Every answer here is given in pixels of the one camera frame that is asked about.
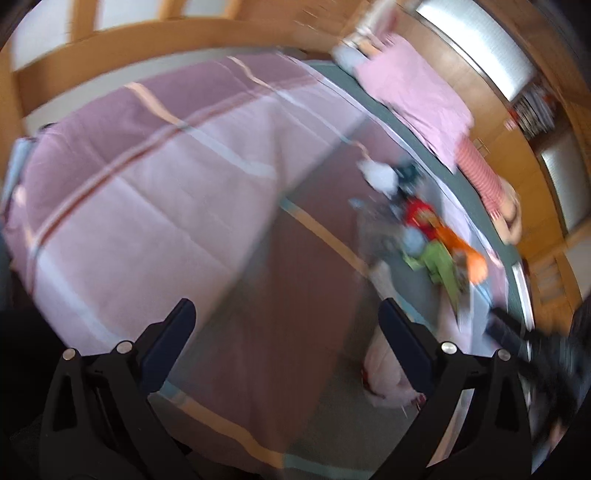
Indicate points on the frosted glass panel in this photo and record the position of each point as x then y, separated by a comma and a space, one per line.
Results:
568, 184
485, 41

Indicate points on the white flat tray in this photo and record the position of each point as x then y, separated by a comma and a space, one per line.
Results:
522, 290

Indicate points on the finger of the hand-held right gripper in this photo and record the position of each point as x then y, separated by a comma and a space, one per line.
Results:
508, 330

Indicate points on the dark green snack packet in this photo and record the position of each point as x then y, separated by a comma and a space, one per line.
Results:
408, 177

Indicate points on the wooden bunk bed frame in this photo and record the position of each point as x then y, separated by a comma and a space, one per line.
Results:
138, 46

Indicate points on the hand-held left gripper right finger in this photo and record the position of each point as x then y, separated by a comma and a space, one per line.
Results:
408, 344

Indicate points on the checked pink grey sheet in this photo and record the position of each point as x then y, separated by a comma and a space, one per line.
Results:
138, 184

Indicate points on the plush toy with striped shirt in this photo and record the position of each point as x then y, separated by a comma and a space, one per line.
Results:
485, 184

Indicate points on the light blue wrapper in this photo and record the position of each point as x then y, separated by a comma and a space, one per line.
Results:
412, 240

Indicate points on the clear plastic wrapper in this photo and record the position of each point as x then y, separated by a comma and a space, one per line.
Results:
381, 226

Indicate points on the black striped tote bag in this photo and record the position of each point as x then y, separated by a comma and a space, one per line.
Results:
538, 113

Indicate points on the pink pillow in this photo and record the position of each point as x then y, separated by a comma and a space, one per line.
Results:
415, 92

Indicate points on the orange snack packet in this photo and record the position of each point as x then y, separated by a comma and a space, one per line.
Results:
461, 256

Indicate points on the green wrapper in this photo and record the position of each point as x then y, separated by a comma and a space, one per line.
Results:
434, 267

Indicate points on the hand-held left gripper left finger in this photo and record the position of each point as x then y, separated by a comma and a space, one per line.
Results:
168, 344

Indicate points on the white tissue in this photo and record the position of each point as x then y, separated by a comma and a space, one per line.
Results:
378, 176

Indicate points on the red wrapper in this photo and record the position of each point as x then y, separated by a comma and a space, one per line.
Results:
419, 213

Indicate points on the green patterned mattress mat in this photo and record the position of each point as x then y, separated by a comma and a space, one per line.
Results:
471, 207

